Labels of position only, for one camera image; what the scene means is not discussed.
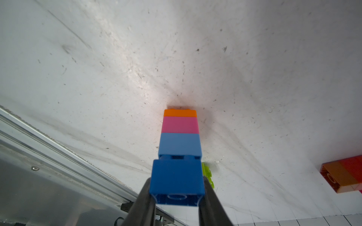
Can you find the small pink lego brick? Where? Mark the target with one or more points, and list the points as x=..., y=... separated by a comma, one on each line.
x=187, y=125

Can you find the light blue lego brick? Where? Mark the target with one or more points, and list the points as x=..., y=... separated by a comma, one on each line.
x=180, y=144

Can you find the lime green lego brick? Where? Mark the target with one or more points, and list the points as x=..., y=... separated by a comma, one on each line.
x=207, y=173

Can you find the aluminium mounting rail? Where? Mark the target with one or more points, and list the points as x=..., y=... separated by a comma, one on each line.
x=43, y=183

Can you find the dark blue lego brick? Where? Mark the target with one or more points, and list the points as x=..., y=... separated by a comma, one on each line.
x=177, y=182

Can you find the brown lego brick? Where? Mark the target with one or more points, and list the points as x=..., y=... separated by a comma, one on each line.
x=340, y=179

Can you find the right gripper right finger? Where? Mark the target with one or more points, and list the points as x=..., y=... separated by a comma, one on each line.
x=211, y=212

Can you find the small red lego brick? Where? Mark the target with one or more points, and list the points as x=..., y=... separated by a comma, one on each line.
x=354, y=167

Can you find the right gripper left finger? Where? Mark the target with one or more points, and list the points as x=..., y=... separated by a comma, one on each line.
x=142, y=212

